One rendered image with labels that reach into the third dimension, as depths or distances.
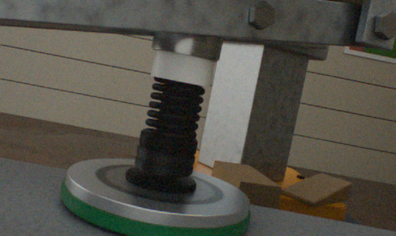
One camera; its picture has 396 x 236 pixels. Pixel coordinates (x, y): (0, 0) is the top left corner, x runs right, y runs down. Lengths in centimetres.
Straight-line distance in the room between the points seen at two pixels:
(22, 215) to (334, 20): 39
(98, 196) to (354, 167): 679
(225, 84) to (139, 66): 524
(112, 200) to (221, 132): 83
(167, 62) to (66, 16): 12
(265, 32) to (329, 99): 639
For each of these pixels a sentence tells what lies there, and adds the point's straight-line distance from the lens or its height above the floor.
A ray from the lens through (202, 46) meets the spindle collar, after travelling 45.
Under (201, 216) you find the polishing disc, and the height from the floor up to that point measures 90.
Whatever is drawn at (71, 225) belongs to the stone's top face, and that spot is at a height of 87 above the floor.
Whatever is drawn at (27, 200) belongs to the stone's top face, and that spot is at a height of 87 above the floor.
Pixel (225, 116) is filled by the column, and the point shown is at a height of 94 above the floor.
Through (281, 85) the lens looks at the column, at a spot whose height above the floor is 106.
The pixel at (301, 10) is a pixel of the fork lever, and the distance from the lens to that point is 49.
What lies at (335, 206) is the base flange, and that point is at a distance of 114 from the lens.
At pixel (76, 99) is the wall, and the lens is 660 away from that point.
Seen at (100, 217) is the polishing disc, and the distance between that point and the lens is 42.
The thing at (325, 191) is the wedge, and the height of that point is 81.
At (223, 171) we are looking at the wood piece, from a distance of 103.
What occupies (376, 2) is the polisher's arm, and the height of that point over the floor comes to 115.
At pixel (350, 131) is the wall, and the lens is 702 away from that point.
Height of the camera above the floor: 102
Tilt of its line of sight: 3 degrees down
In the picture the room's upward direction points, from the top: 11 degrees clockwise
